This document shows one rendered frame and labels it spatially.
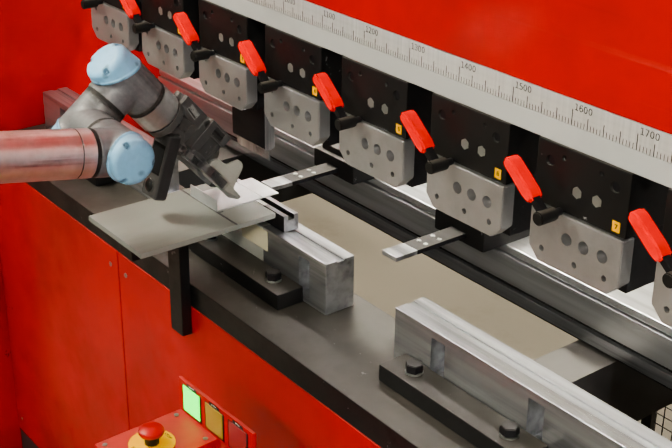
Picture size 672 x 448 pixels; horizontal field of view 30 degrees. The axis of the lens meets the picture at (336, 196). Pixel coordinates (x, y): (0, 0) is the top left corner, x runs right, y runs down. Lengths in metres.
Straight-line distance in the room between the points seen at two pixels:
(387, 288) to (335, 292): 1.95
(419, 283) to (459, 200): 2.36
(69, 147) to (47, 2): 1.08
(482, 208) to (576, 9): 0.33
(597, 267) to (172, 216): 0.85
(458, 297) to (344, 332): 1.97
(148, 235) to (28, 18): 0.92
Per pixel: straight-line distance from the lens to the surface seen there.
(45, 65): 2.93
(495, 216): 1.67
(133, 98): 2.01
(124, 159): 1.86
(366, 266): 4.16
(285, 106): 2.01
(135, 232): 2.10
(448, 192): 1.73
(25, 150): 1.82
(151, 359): 2.43
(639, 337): 1.95
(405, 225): 2.29
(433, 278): 4.10
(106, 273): 2.50
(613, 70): 1.48
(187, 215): 2.15
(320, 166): 2.33
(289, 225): 2.15
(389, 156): 1.82
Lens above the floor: 1.91
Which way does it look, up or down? 24 degrees down
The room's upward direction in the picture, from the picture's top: 1 degrees clockwise
